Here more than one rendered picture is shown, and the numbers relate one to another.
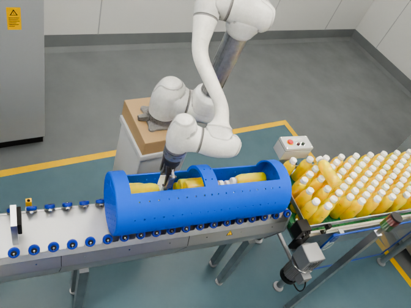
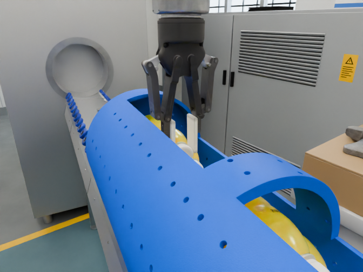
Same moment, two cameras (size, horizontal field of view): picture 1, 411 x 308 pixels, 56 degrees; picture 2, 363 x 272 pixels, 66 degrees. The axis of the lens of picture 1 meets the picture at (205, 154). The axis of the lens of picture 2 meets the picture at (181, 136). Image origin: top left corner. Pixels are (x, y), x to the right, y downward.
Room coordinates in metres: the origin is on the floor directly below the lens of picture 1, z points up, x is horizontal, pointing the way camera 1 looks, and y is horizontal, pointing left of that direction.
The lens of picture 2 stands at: (1.16, -0.35, 1.39)
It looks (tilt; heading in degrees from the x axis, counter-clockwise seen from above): 23 degrees down; 101
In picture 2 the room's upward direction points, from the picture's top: straight up
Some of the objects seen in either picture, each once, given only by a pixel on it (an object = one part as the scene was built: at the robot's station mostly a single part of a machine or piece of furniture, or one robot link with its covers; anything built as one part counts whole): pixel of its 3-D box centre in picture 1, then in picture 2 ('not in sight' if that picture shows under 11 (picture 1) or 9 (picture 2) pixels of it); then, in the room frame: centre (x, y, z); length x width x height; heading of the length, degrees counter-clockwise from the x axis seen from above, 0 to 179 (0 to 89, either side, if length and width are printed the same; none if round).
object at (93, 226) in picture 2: not in sight; (88, 190); (0.24, 1.11, 0.31); 0.06 x 0.06 x 0.63; 36
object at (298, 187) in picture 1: (296, 190); not in sight; (1.59, -0.56, 0.99); 0.07 x 0.07 x 0.19
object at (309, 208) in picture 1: (307, 211); not in sight; (1.48, -0.65, 0.99); 0.07 x 0.07 x 0.19
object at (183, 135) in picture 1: (184, 133); not in sight; (1.08, 0.11, 1.53); 0.13 x 0.11 x 0.16; 106
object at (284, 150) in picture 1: (293, 147); not in sight; (1.86, -0.47, 1.05); 0.20 x 0.10 x 0.10; 126
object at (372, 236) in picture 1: (325, 276); not in sight; (1.44, -1.00, 0.55); 0.04 x 0.04 x 1.10; 36
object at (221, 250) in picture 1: (226, 243); not in sight; (1.52, -0.39, 0.31); 0.06 x 0.06 x 0.63; 36
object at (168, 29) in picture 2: (170, 162); (181, 47); (1.07, 0.12, 1.35); 0.08 x 0.07 x 0.09; 36
